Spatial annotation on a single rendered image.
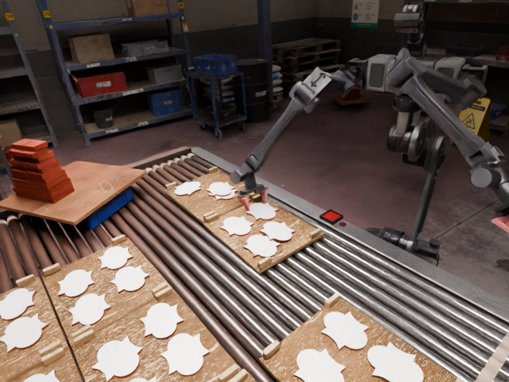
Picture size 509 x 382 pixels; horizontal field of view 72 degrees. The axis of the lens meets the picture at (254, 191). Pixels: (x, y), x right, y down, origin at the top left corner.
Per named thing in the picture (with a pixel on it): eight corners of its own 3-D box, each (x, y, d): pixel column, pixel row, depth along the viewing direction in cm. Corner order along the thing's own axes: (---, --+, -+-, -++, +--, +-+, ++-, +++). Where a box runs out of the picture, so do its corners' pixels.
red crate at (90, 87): (121, 85, 558) (117, 67, 544) (129, 90, 525) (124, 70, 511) (76, 93, 529) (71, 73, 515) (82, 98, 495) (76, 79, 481)
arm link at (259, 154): (322, 98, 137) (303, 79, 138) (316, 100, 132) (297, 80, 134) (262, 171, 161) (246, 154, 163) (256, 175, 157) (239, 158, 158)
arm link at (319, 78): (333, 79, 128) (313, 61, 130) (309, 108, 134) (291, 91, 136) (356, 84, 167) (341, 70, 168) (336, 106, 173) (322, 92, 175)
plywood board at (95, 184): (77, 163, 206) (76, 160, 205) (147, 173, 189) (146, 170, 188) (-4, 207, 167) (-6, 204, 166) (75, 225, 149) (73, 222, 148)
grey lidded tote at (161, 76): (174, 76, 593) (171, 61, 581) (184, 79, 568) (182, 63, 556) (146, 82, 567) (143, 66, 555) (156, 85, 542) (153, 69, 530)
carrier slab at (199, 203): (218, 171, 208) (218, 169, 207) (262, 197, 179) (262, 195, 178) (164, 192, 190) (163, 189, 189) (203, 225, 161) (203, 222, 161)
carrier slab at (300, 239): (263, 198, 178) (263, 196, 177) (323, 236, 149) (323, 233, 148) (204, 226, 161) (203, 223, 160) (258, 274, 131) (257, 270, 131)
